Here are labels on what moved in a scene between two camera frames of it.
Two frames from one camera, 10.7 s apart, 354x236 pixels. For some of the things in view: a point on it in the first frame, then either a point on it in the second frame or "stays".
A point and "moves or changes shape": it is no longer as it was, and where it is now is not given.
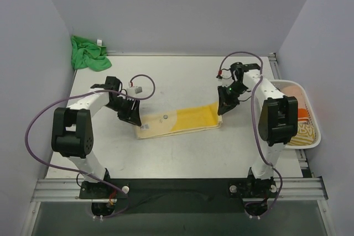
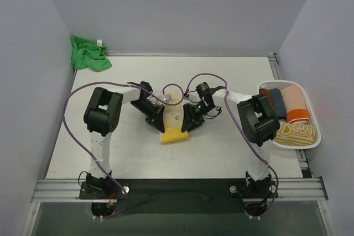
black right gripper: x=228 y=101 → x=192 y=115
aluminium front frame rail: x=68 y=190 stays
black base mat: x=176 y=195 stays
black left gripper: x=128 y=111 → x=154 y=115
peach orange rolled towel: x=293 y=90 stays
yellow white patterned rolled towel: x=305 y=135 stays
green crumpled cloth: x=86 y=54 stays
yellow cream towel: x=183 y=119 moves or changes shape
